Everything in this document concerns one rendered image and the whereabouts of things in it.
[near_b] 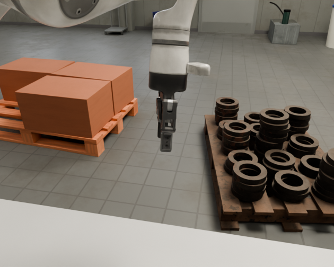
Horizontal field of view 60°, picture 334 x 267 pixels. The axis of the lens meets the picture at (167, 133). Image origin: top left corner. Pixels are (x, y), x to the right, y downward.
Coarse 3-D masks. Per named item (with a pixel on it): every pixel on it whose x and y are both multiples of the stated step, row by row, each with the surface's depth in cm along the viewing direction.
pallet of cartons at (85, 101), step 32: (32, 64) 291; (64, 64) 291; (96, 64) 291; (32, 96) 223; (64, 96) 216; (96, 96) 226; (128, 96) 285; (32, 128) 239; (64, 128) 230; (96, 128) 233
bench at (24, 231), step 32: (0, 224) 80; (32, 224) 80; (64, 224) 80; (96, 224) 80; (128, 224) 80; (160, 224) 80; (0, 256) 71; (32, 256) 71; (64, 256) 71; (96, 256) 71; (128, 256) 71; (160, 256) 71; (192, 256) 71; (224, 256) 71; (256, 256) 71; (288, 256) 71; (320, 256) 71
